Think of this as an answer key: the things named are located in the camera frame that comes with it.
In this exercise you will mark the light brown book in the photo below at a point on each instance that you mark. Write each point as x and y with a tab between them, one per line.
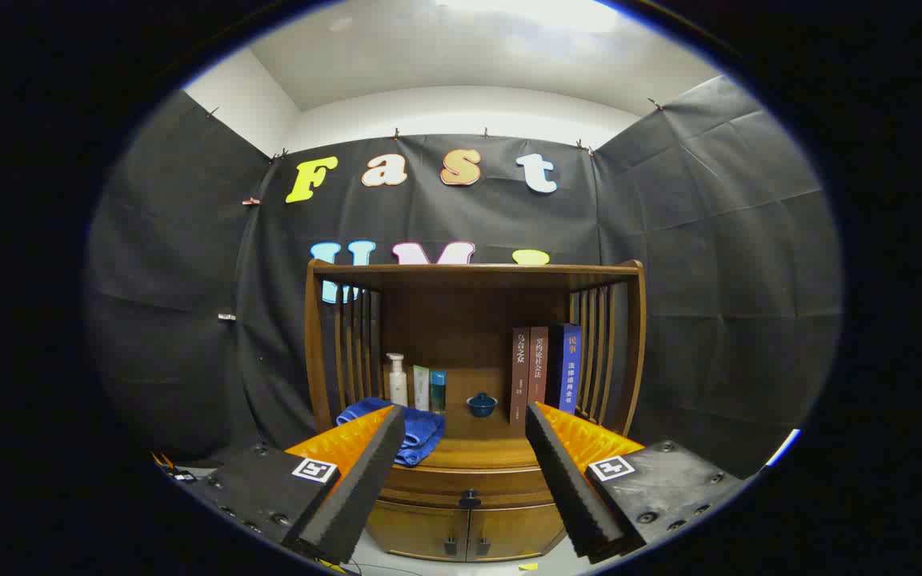
539	368

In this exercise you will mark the white pump bottle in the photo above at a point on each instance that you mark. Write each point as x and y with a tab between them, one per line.
398	388

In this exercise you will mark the wooden countertop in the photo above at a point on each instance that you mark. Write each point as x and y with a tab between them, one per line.
477	452

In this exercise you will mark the blue lidded teacup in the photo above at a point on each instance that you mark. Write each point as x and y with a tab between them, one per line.
481	406

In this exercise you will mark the wooden cabinet door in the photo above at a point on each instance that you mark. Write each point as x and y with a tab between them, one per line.
421	532
517	532

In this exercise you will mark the white green tube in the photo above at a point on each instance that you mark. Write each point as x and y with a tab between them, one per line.
422	392

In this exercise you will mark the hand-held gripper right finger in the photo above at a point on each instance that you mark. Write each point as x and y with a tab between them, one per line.
569	488

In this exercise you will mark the wooden drawer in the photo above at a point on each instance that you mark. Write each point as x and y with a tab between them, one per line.
429	484

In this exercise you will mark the blue folded towel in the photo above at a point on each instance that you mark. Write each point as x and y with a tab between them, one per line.
421	432

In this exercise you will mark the dark brown book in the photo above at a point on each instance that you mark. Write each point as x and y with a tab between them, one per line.
520	376

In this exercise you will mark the wooden cabinet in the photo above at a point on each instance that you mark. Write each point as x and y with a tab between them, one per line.
461	320

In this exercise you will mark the teal bottle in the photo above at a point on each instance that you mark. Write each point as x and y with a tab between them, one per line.
438	392

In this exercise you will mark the blue book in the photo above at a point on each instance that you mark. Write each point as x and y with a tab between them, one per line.
571	368

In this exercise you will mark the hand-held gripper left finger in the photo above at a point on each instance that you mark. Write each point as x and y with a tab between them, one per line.
365	488

